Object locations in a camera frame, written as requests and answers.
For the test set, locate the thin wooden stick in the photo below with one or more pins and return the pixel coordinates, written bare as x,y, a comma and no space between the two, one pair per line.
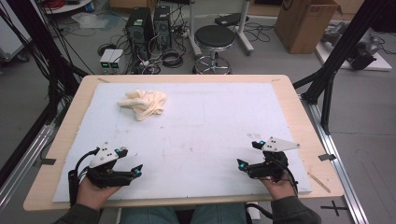
319,182

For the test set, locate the white foam mat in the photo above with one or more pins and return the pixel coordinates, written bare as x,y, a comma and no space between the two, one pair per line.
202,124

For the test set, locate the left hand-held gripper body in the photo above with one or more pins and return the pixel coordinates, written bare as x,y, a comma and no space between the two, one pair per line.
104,177

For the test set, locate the brown cardboard box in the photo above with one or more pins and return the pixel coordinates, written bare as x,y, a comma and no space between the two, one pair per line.
305,25

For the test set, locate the person's right hand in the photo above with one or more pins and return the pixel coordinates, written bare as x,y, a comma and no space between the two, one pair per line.
280,190

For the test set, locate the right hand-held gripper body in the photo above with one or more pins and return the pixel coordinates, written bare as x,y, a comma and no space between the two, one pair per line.
271,168

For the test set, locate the aluminium rail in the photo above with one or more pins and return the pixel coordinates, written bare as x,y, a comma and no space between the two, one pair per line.
25,161
342,174

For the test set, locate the slim black computer tower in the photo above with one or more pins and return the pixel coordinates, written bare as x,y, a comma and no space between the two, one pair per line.
162,26

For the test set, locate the clear plastic sheet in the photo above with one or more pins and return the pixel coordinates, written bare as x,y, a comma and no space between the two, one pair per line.
90,20

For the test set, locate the black flat device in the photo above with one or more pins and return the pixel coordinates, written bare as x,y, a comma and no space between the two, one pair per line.
229,19

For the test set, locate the white power supply box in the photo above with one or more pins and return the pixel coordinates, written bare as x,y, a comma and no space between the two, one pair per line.
106,57
116,59

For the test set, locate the white metal stand leg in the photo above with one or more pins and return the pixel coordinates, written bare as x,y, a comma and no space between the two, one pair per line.
244,31

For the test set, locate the person's right leg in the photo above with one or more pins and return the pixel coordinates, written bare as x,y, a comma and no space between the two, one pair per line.
218,214

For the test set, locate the cream printed cloth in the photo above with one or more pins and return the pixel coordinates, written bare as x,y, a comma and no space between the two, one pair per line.
143,102

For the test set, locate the black tape piece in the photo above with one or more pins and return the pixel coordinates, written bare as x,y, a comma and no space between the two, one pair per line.
327,157
48,161

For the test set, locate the white round table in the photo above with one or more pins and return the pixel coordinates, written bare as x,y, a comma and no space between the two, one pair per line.
71,6

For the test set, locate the white floor board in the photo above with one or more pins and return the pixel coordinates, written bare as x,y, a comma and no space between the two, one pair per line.
379,63

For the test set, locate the person's leg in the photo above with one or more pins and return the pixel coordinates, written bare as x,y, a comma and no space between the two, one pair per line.
218,214
149,215

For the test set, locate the black round stool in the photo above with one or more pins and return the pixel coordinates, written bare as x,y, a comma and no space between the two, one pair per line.
214,36

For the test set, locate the black machine part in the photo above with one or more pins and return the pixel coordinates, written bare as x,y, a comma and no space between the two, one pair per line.
362,57

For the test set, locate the person's left hand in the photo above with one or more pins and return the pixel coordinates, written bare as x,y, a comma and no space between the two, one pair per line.
91,196

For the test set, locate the black tape cross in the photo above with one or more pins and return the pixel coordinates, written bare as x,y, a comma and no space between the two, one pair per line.
334,207

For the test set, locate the large black computer tower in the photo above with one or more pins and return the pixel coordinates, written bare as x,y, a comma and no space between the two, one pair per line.
138,31

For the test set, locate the person's left leg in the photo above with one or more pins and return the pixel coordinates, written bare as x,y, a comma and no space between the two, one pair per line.
149,215

